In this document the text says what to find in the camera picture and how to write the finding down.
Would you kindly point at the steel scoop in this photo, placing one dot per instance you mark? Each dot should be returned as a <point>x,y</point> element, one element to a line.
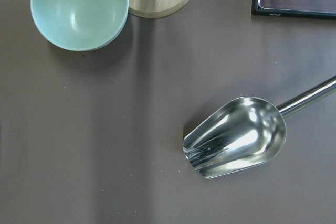
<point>245,132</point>

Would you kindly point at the light green bowl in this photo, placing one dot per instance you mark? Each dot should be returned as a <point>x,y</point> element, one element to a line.
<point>79,25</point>

